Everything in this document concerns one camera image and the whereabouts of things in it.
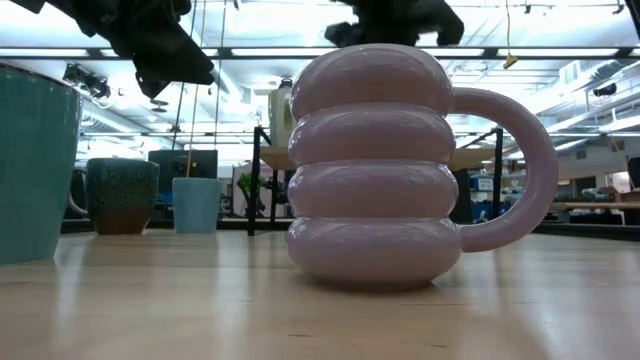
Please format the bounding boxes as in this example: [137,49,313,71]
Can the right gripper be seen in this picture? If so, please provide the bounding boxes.
[324,0,465,46]

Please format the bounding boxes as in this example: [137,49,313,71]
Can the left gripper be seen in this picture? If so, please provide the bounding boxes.
[12,0,216,100]

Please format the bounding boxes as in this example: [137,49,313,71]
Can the green mug with white handle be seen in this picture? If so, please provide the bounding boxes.
[267,87,299,151]

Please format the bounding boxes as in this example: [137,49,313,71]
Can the light blue mug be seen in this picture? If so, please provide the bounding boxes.
[171,176,224,235]

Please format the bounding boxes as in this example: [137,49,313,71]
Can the lilac ribbed bubble mug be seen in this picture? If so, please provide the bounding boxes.
[284,43,560,291]

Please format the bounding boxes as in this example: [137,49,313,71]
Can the large teal mug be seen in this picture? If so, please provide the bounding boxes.
[0,62,84,266]

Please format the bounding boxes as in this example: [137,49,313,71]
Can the long ceiling light bar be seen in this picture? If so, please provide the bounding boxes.
[0,46,640,61]

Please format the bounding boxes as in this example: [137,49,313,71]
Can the black ceiling spotlights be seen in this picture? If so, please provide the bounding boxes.
[62,63,112,100]

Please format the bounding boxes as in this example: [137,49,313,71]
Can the black monitor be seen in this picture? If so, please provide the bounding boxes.
[148,148,219,207]

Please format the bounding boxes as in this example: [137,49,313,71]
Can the green potted plant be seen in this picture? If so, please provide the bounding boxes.
[236,172,267,217]

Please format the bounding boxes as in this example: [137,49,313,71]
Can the dark speckled green-brown mug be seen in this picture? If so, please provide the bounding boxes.
[66,157,161,236]

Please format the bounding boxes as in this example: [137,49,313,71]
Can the blue storage bin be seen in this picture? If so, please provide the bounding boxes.
[469,173,501,222]

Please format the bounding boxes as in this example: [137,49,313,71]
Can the wooden background table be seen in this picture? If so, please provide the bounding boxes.
[549,201,640,226]

